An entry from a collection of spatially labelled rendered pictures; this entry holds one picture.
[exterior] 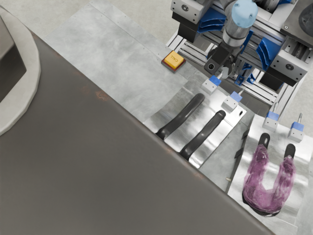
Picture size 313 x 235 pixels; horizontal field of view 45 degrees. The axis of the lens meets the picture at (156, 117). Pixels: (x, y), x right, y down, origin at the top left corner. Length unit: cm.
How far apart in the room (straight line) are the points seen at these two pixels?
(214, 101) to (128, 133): 131
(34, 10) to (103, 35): 124
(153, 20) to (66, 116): 261
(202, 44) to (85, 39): 99
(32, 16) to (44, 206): 270
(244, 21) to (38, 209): 102
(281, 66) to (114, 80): 69
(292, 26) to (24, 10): 193
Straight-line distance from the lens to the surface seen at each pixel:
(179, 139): 141
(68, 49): 173
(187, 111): 151
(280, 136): 160
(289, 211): 150
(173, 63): 165
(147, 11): 289
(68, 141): 24
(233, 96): 155
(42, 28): 283
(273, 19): 177
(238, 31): 122
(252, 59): 189
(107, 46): 173
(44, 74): 26
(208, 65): 131
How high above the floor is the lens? 223
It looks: 66 degrees down
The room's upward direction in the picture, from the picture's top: 12 degrees clockwise
